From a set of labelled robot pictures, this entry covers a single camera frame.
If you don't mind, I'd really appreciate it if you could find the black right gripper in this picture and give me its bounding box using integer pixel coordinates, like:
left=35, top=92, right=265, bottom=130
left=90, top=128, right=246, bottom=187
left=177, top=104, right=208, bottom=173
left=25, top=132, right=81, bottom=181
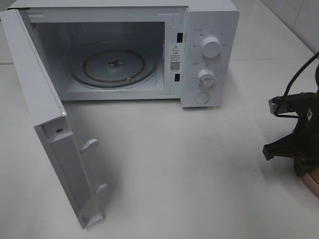
left=263, top=92, right=319, bottom=174

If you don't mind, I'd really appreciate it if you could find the pink plate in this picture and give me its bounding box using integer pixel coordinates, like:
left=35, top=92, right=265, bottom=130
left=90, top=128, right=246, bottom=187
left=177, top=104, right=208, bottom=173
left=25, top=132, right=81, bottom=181
left=302, top=173, right=319, bottom=196

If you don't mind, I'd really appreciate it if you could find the white microwave door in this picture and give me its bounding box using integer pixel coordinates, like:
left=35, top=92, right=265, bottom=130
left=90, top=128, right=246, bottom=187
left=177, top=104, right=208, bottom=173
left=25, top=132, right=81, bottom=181
left=0, top=9, right=104, bottom=229

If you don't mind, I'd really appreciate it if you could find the lower white timer knob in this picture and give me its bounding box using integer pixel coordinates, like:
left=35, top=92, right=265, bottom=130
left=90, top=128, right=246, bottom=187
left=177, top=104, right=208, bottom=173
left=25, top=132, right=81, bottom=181
left=197, top=69, right=215, bottom=88

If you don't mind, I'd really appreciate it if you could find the upper white power knob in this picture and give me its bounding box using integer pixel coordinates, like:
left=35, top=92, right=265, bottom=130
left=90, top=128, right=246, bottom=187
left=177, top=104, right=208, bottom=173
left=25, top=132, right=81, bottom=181
left=200, top=35, right=221, bottom=58

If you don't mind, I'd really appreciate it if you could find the white microwave oven body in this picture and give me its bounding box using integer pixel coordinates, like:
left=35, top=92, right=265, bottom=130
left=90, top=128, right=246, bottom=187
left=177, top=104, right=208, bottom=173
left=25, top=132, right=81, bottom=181
left=7, top=0, right=239, bottom=107

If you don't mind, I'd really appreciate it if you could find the white warning label sticker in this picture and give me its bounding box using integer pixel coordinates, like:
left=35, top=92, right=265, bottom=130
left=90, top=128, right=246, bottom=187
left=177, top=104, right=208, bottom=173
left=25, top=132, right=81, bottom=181
left=168, top=43, right=182, bottom=72

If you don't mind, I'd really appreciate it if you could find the glass microwave turntable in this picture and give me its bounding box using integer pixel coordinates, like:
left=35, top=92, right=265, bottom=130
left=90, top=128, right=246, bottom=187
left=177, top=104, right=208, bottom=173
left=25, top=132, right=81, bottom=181
left=69, top=42, right=162, bottom=89

